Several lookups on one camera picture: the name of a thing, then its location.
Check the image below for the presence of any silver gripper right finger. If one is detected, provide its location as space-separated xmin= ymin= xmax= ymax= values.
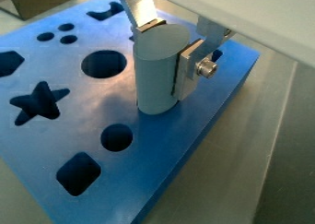
xmin=174 ymin=16 xmax=235 ymax=100

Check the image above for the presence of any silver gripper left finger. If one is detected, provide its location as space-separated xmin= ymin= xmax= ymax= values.
xmin=119 ymin=0 xmax=166 ymax=34

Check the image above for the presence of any grey oval peg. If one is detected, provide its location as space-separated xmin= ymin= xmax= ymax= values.
xmin=134 ymin=24 xmax=190 ymax=115

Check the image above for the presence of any blue shape sorter block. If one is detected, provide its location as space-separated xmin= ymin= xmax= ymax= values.
xmin=0 ymin=0 xmax=259 ymax=224

